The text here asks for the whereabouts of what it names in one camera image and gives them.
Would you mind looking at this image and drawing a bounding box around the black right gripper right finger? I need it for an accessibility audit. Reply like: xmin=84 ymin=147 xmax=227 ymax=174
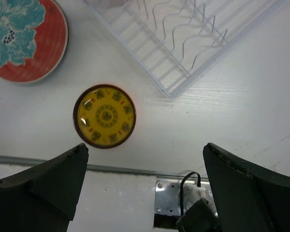
xmin=203 ymin=143 xmax=290 ymax=232

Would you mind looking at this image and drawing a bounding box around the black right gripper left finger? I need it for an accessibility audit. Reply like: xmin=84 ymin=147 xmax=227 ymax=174
xmin=0 ymin=144 xmax=89 ymax=232

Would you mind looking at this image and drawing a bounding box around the red plate with teal flower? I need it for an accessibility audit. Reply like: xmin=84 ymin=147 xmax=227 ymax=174
xmin=0 ymin=0 xmax=69 ymax=84

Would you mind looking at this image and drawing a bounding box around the metal mounting rail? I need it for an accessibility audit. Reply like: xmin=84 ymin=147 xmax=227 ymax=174
xmin=0 ymin=154 xmax=223 ymax=217

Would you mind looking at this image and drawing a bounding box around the black right base cable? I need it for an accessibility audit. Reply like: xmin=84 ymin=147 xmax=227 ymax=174
xmin=179 ymin=172 xmax=202 ymax=216

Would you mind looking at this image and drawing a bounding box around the clear wire dish rack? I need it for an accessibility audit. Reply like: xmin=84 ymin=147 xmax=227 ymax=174
xmin=87 ymin=0 xmax=285 ymax=99

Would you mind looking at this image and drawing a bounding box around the yellow patterned small plate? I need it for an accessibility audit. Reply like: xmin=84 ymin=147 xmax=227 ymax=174
xmin=73 ymin=84 xmax=136 ymax=149

